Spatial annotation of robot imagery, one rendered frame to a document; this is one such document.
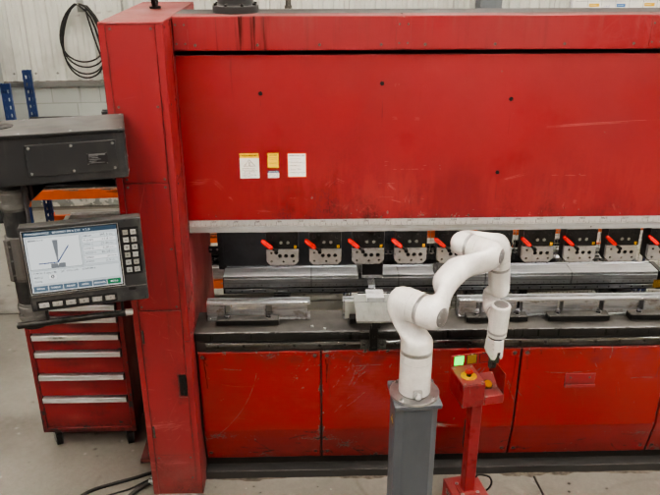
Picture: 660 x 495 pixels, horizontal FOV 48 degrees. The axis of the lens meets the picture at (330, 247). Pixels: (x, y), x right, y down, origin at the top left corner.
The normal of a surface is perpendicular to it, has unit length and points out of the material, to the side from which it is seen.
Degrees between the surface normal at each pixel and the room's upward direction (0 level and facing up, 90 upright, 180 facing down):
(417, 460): 90
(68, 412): 90
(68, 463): 0
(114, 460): 0
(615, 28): 90
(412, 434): 90
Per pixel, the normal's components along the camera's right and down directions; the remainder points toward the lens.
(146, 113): 0.03, 0.40
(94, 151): 0.27, 0.39
